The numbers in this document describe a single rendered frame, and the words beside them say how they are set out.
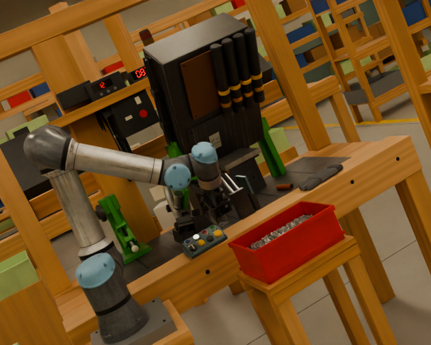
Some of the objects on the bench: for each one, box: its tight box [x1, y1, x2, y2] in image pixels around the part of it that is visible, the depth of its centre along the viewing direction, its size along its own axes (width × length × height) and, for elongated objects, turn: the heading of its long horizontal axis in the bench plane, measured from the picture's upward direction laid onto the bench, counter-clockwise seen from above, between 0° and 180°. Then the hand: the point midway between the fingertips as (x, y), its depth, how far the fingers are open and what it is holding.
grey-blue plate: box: [235, 175, 261, 209], centre depth 239 cm, size 10×2×14 cm, turn 87°
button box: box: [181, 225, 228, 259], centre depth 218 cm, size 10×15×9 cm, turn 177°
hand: (215, 220), depth 212 cm, fingers closed
